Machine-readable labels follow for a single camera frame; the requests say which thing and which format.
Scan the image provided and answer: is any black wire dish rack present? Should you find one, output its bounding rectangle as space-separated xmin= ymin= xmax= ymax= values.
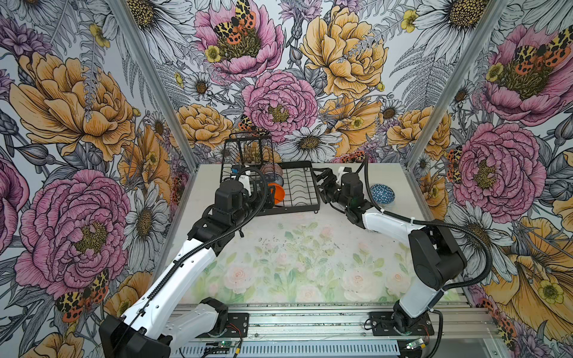
xmin=220 ymin=131 xmax=320 ymax=216

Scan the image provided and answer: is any aluminium corner post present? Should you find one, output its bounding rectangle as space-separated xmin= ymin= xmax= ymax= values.
xmin=110 ymin=1 xmax=198 ymax=174
xmin=404 ymin=0 xmax=508 ymax=171

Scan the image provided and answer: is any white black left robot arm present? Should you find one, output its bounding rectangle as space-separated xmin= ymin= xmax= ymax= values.
xmin=99 ymin=174 xmax=271 ymax=357

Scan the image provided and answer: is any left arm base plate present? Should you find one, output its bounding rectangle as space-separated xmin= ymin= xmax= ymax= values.
xmin=222 ymin=313 xmax=250 ymax=338

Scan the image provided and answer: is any right aluminium corner post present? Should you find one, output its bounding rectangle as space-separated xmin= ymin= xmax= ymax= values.
xmin=404 ymin=0 xmax=508 ymax=171

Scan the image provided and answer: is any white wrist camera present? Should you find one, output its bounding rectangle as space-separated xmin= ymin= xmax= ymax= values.
xmin=337 ymin=166 xmax=353 ymax=177
xmin=231 ymin=164 xmax=252 ymax=195

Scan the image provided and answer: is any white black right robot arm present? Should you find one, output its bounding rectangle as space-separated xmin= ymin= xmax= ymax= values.
xmin=313 ymin=168 xmax=493 ymax=335

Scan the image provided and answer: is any green circuit board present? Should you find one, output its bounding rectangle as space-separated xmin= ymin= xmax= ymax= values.
xmin=205 ymin=340 xmax=239 ymax=350

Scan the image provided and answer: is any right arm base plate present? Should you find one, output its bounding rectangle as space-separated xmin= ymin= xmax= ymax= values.
xmin=363 ymin=311 xmax=435 ymax=337

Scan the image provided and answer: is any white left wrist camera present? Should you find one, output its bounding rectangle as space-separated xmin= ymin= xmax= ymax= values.
xmin=231 ymin=164 xmax=252 ymax=195

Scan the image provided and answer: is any dark blue patterned bowl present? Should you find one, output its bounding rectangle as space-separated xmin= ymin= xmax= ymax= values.
xmin=370 ymin=183 xmax=395 ymax=205

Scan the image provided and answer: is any orange plastic bowl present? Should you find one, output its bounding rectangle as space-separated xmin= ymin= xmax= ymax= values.
xmin=268 ymin=183 xmax=286 ymax=205

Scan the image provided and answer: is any left aluminium corner post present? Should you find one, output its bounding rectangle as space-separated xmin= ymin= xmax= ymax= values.
xmin=110 ymin=1 xmax=198 ymax=174

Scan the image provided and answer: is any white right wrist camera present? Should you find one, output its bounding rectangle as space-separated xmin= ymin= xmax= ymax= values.
xmin=337 ymin=166 xmax=353 ymax=177

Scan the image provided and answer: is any red patterned ceramic bowl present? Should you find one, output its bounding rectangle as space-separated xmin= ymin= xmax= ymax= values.
xmin=261 ymin=163 xmax=283 ymax=176

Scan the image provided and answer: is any blue floral ceramic bowl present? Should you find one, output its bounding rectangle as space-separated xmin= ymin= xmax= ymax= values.
xmin=267 ymin=173 xmax=284 ymax=186

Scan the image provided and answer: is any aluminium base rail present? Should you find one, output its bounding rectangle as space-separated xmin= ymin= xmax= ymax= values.
xmin=170 ymin=304 xmax=510 ymax=357

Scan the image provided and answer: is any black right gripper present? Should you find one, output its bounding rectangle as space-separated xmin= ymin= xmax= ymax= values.
xmin=309 ymin=168 xmax=351 ymax=209

